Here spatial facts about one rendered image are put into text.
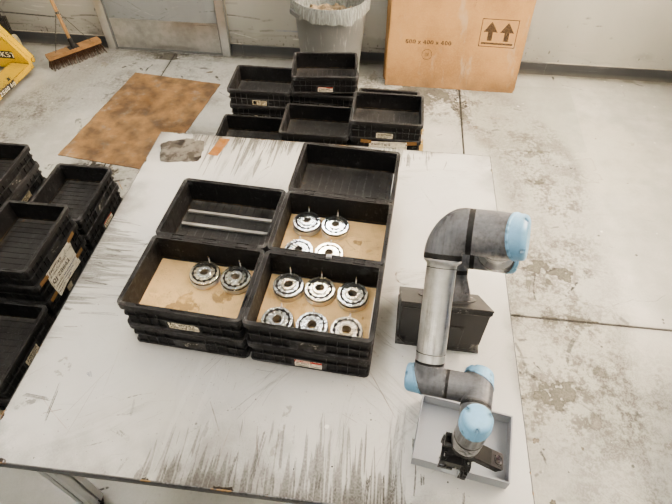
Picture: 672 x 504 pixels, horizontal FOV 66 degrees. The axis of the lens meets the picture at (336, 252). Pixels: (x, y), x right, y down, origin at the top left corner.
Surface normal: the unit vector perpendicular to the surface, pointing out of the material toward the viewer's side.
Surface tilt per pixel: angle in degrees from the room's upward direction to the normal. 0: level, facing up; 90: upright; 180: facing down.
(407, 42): 76
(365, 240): 0
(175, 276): 0
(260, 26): 90
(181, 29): 90
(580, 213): 0
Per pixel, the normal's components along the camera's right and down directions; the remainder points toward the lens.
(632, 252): 0.00, -0.65
